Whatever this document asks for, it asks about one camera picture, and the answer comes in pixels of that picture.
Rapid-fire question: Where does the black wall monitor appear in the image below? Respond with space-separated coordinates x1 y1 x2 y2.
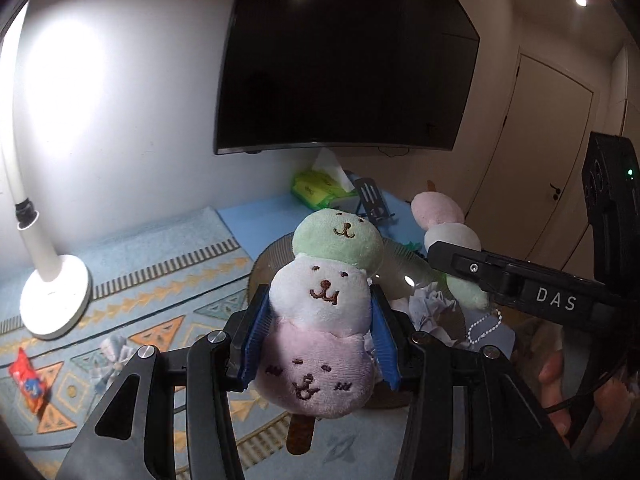
214 0 480 154

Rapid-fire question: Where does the white room door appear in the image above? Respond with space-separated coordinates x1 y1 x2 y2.
466 54 594 260

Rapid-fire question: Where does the orange snack bag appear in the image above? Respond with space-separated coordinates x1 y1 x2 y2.
9 348 48 414

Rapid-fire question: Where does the pink green dango plush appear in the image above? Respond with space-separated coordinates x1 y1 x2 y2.
254 208 384 455

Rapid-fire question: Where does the patterned teal woven mat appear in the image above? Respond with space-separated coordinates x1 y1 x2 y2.
1 197 407 479

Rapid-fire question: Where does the white desk lamp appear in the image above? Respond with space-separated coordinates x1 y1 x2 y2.
1 6 92 340

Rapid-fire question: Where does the black phone stand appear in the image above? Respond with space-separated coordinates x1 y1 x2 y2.
352 177 394 226

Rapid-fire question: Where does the green tissue pack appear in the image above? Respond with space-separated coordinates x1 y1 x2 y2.
291 148 359 212

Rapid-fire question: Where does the large paper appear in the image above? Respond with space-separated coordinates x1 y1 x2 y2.
390 282 515 358

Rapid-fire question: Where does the brown woven tray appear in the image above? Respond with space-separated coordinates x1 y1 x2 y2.
247 231 432 311

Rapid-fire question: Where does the small crumpled paper by lamp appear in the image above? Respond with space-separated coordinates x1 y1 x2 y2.
90 335 136 394

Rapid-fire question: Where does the person's hand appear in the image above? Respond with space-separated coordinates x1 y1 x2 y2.
537 349 632 449

